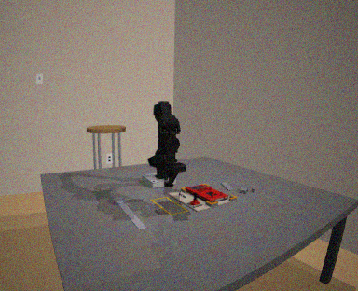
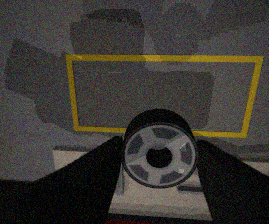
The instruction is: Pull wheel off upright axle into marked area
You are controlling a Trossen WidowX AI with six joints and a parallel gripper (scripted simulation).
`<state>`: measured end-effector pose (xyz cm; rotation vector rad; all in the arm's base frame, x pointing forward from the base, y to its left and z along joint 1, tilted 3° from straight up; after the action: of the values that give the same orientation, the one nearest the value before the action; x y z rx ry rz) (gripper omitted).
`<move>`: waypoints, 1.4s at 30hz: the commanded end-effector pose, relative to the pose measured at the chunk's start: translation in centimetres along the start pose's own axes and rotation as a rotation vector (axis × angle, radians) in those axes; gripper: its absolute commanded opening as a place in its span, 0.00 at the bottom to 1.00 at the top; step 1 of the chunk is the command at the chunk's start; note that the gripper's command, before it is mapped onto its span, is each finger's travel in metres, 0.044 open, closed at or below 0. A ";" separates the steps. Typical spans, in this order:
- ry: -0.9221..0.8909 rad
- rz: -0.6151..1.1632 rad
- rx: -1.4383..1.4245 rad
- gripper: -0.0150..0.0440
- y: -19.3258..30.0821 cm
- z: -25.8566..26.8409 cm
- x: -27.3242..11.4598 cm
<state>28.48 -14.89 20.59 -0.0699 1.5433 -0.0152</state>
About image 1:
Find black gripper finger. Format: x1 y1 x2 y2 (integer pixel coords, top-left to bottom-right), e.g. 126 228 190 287
157 166 169 180
166 170 179 185

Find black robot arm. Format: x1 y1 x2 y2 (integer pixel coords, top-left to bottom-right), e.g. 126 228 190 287
147 101 181 179

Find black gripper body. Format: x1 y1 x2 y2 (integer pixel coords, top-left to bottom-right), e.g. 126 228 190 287
158 148 186 173

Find black tyre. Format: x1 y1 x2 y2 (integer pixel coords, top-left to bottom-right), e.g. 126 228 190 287
164 180 173 187

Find grey flat bar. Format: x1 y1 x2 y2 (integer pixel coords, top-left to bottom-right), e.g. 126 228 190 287
117 200 146 229

